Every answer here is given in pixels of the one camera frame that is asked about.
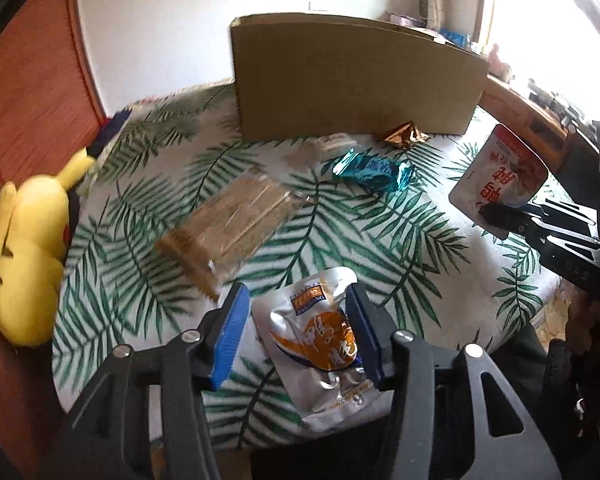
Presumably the white red snack packet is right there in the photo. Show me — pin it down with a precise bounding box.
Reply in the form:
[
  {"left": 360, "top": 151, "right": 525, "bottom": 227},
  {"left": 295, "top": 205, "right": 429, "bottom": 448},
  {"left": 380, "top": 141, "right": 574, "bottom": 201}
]
[{"left": 449, "top": 124, "right": 550, "bottom": 238}]

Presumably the wooden slatted wardrobe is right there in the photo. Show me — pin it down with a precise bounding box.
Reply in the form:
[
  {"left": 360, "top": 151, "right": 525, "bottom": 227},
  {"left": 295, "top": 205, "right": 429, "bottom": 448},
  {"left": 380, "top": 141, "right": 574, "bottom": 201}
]
[{"left": 0, "top": 0, "right": 106, "bottom": 480}]

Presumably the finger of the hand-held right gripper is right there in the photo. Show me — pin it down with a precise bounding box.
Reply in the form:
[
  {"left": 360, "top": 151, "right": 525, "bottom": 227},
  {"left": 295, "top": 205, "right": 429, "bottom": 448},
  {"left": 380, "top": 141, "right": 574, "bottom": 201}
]
[
  {"left": 480, "top": 203, "right": 548, "bottom": 241},
  {"left": 528, "top": 199, "right": 600, "bottom": 226}
]

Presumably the teal foil wrapper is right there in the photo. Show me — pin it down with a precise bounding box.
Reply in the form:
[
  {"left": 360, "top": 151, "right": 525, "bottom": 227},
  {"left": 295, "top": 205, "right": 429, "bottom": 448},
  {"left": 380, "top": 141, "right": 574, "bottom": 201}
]
[{"left": 332, "top": 152, "right": 415, "bottom": 195}]

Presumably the dark blue clothing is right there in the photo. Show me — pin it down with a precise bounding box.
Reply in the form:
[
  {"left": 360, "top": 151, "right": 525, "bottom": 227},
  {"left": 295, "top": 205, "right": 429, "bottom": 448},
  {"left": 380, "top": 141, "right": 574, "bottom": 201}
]
[{"left": 87, "top": 112, "right": 131, "bottom": 161}]

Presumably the yellow plush toy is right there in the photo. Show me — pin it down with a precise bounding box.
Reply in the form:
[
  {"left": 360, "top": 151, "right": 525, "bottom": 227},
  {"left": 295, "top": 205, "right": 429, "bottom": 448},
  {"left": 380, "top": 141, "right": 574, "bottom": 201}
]
[{"left": 0, "top": 147, "right": 97, "bottom": 347}]

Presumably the floral blanket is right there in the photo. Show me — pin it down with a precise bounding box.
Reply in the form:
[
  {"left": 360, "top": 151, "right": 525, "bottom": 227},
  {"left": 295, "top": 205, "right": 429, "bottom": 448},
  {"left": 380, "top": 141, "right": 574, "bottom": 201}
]
[{"left": 80, "top": 95, "right": 151, "bottom": 196}]

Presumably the small silver orange packet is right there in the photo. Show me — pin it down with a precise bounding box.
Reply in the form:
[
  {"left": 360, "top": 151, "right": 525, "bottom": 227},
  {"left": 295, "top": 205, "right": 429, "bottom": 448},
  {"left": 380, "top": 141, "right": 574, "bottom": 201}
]
[{"left": 251, "top": 267, "right": 396, "bottom": 431}]

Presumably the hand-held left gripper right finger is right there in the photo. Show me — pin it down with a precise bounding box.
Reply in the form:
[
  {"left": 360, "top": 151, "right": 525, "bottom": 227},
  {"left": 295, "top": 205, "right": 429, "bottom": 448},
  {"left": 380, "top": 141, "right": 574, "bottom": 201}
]
[{"left": 345, "top": 282, "right": 563, "bottom": 480}]

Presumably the brown cardboard box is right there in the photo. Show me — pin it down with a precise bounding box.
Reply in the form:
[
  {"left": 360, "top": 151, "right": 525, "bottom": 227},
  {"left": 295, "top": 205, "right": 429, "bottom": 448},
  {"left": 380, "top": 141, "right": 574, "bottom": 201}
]
[{"left": 229, "top": 12, "right": 490, "bottom": 142}]

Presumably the bronze foil wrapper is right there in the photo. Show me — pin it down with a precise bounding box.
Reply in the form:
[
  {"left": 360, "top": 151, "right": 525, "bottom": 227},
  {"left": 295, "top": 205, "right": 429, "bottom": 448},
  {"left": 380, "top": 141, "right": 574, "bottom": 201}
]
[{"left": 377, "top": 121, "right": 430, "bottom": 150}]

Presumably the clear brown cracker packet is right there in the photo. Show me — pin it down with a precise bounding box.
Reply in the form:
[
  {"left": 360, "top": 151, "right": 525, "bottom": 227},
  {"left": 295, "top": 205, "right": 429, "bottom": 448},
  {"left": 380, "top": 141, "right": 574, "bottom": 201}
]
[{"left": 155, "top": 165, "right": 306, "bottom": 301}]

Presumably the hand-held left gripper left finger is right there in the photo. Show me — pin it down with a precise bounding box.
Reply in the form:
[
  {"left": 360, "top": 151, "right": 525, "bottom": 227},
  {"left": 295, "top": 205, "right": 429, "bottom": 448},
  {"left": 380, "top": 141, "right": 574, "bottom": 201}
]
[{"left": 45, "top": 282, "right": 251, "bottom": 480}]

